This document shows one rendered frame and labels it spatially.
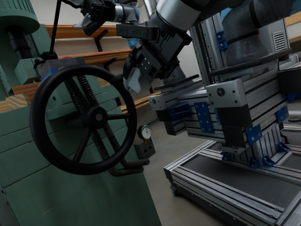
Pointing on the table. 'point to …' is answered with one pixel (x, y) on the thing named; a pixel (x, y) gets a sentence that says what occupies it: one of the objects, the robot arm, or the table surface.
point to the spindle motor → (18, 16)
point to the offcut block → (18, 101)
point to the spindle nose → (19, 42)
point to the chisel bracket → (27, 71)
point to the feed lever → (46, 55)
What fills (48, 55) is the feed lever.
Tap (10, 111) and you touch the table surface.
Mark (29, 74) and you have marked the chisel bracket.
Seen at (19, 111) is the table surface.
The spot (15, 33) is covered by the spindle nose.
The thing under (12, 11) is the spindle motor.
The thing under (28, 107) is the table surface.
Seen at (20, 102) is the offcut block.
